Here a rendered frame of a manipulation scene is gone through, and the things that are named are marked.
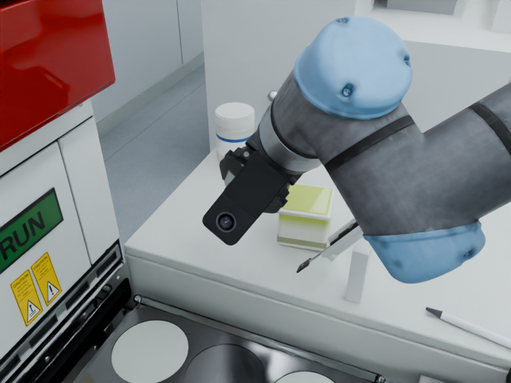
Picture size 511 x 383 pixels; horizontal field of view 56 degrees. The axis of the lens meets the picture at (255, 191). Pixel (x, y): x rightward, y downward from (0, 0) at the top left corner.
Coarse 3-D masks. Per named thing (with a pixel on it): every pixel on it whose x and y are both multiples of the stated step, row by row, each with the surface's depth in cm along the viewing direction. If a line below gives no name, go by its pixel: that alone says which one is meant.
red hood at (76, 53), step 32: (0, 0) 40; (32, 0) 41; (64, 0) 44; (96, 0) 48; (0, 32) 39; (32, 32) 42; (64, 32) 45; (96, 32) 49; (0, 64) 39; (32, 64) 42; (64, 64) 46; (96, 64) 50; (0, 96) 40; (32, 96) 43; (64, 96) 47; (0, 128) 41; (32, 128) 45
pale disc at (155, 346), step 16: (128, 336) 66; (144, 336) 66; (160, 336) 66; (176, 336) 66; (128, 352) 63; (144, 352) 63; (160, 352) 63; (176, 352) 63; (128, 368) 61; (144, 368) 61; (160, 368) 61; (176, 368) 61
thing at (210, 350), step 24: (144, 312) 69; (120, 336) 66; (192, 336) 65; (216, 336) 65; (96, 360) 62; (192, 360) 62; (216, 360) 62; (240, 360) 62; (264, 360) 62; (288, 360) 62
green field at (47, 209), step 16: (32, 208) 53; (48, 208) 55; (16, 224) 51; (32, 224) 53; (48, 224) 55; (0, 240) 49; (16, 240) 51; (32, 240) 54; (0, 256) 50; (16, 256) 52
